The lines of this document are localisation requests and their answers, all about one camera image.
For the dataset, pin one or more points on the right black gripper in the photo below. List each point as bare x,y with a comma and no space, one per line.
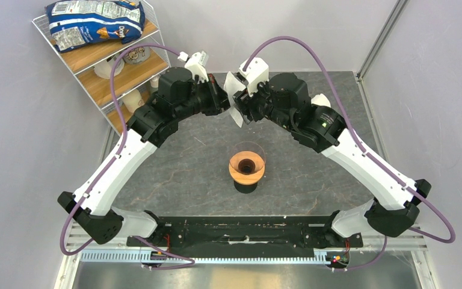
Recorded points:
243,100

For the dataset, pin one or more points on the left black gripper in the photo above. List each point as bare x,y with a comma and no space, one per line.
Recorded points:
219,101

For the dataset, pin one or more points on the white paper coffee filter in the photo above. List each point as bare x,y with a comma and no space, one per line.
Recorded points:
321,100

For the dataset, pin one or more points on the wooden ring stand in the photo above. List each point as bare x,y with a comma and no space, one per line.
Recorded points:
247,167

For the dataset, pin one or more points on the red black dripper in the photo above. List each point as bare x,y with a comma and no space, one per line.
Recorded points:
245,189

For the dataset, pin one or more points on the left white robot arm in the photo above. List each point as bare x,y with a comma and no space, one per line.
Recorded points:
179,96

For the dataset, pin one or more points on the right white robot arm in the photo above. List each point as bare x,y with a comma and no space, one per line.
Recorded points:
285,100

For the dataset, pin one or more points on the grey green bottle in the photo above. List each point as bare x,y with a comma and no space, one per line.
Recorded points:
154,84

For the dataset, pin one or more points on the cream white bottle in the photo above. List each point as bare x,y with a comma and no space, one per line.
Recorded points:
133,100

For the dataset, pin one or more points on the white plastic jug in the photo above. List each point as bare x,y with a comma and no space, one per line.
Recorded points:
103,68

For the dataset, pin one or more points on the blue Doritos chip bag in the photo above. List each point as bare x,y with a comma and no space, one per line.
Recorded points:
75,24

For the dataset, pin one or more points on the white wire wooden shelf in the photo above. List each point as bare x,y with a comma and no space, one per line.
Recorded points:
81,63

